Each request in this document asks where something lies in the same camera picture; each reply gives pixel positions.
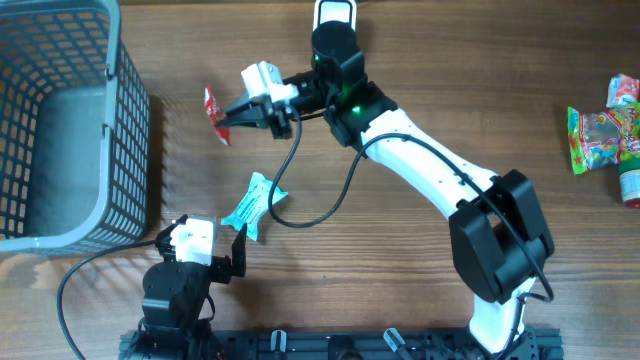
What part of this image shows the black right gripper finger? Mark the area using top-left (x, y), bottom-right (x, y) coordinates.
top-left (225, 91), bottom-right (265, 116)
top-left (215, 110), bottom-right (269, 128)

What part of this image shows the red snack stick packet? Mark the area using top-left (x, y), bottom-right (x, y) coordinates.
top-left (204, 84), bottom-right (231, 147)

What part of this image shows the teal tissue packet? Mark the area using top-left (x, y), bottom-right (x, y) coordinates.
top-left (220, 172), bottom-right (273, 241)

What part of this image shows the green Haribo gummy bag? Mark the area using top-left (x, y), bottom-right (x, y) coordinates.
top-left (567, 102), bottom-right (639, 175)

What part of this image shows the red white candy packet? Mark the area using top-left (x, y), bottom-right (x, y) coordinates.
top-left (606, 73), bottom-right (639, 108)

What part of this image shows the green lid jar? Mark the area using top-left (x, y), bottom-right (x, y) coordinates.
top-left (619, 158), bottom-right (640, 208)

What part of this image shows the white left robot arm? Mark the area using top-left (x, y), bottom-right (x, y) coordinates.
top-left (118, 214), bottom-right (248, 359)

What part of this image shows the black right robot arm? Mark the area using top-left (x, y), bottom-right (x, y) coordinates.
top-left (220, 20), bottom-right (554, 359)

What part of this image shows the white barcode scanner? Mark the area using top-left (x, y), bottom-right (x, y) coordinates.
top-left (312, 0), bottom-right (358, 30)

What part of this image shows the grey plastic shopping basket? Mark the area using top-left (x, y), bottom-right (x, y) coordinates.
top-left (1, 0), bottom-right (151, 256)

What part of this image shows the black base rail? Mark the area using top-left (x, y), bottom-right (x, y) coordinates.
top-left (118, 327), bottom-right (565, 360)

